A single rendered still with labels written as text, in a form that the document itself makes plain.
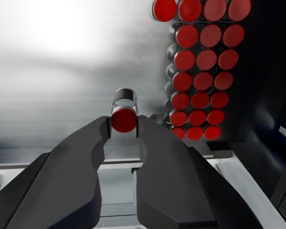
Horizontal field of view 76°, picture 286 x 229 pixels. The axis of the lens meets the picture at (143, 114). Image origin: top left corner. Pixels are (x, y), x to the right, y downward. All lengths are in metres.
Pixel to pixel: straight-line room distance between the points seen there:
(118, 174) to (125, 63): 1.43
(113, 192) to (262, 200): 1.58
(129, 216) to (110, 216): 0.10
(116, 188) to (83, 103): 1.52
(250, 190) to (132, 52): 0.23
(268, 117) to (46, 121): 0.33
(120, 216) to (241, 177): 0.92
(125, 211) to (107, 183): 0.58
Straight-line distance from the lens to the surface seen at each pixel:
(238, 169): 0.31
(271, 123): 0.35
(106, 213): 1.17
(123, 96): 0.15
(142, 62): 0.24
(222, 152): 0.31
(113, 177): 1.65
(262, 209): 0.28
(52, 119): 0.29
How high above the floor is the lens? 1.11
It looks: 61 degrees down
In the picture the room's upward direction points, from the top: 173 degrees clockwise
